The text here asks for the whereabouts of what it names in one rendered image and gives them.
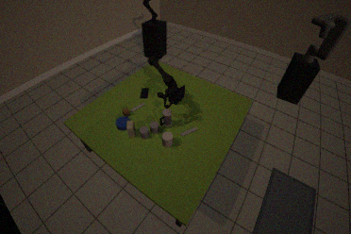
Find tan rectangular block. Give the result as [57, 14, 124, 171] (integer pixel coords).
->
[126, 121, 136, 137]

